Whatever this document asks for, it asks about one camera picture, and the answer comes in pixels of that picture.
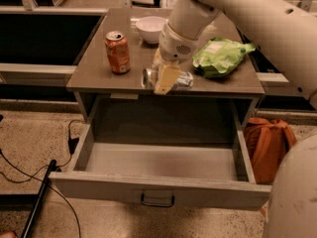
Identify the black floor cable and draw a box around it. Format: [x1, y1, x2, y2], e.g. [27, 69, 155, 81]
[0, 118, 86, 238]

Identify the grey cabinet with top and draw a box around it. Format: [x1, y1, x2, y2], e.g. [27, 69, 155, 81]
[67, 8, 264, 122]

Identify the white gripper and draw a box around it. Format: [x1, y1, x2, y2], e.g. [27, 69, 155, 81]
[152, 23, 197, 95]

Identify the green chip bag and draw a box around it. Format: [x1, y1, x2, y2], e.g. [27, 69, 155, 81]
[192, 37, 256, 79]

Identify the black drawer handle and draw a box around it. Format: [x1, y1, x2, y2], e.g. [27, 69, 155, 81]
[140, 193, 175, 208]

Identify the black pole on floor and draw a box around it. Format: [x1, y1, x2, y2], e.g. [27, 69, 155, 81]
[21, 160, 56, 238]

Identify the black power adapter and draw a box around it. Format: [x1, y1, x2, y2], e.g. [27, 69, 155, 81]
[68, 137, 79, 155]

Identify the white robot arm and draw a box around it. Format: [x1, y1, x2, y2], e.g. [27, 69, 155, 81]
[159, 0, 317, 238]

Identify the white bowl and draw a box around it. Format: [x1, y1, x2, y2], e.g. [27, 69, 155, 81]
[136, 16, 167, 44]

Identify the open grey top drawer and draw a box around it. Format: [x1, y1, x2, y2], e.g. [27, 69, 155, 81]
[51, 96, 270, 210]

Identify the orange soda can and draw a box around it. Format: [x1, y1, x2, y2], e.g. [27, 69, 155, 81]
[105, 31, 131, 74]

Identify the orange backpack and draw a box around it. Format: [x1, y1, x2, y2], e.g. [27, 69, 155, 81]
[244, 117, 296, 183]

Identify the silver blue redbull can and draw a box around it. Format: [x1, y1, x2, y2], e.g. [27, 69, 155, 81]
[142, 68, 193, 93]

